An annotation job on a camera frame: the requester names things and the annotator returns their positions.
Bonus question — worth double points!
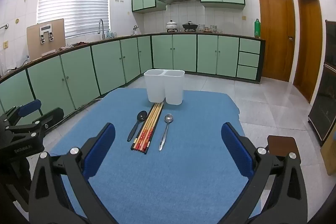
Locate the white clip device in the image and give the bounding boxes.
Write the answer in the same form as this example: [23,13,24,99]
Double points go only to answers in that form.
[39,25,55,43]

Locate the black spoon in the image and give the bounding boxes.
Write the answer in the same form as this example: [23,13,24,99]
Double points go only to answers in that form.
[127,110,148,142]

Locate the brown cardboard box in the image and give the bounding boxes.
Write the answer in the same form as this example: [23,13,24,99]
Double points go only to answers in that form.
[26,18,66,61]

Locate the black wok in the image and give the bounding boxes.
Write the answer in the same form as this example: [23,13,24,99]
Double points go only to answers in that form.
[182,21,198,32]

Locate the blue table mat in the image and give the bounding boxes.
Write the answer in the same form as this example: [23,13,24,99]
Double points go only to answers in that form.
[50,88,261,224]

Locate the bundle of chopsticks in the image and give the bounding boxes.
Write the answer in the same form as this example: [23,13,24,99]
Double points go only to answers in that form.
[131,102,165,153]

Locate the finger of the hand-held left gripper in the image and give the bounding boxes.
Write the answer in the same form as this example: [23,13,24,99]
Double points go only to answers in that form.
[7,107,65,139]
[0,99,43,126]

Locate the metal spoon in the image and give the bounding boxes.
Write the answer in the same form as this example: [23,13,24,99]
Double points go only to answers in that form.
[159,113,174,151]

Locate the brown wooden stool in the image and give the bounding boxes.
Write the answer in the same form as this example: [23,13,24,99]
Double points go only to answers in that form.
[267,135,298,159]

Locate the white two-compartment utensil holder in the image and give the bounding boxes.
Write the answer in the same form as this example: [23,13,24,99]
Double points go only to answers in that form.
[143,69,185,105]

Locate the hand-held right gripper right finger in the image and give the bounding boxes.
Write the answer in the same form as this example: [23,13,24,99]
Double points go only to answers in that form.
[221,122,307,224]

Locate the white cooking pot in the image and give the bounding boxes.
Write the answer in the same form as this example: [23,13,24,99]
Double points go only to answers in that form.
[166,20,179,32]

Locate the brown wooden door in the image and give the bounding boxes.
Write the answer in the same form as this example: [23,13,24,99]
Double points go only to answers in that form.
[257,0,296,83]
[293,0,323,103]

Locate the dark glass-front cabinet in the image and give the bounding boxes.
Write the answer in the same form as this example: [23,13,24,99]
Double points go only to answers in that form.
[308,20,336,146]

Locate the metal kitchen faucet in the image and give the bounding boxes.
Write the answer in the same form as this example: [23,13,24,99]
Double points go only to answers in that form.
[98,19,106,40]

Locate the green base cabinets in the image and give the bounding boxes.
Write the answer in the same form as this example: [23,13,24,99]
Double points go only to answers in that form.
[0,34,266,125]

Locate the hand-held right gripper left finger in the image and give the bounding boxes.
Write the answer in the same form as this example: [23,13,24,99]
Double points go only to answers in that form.
[31,123,124,224]

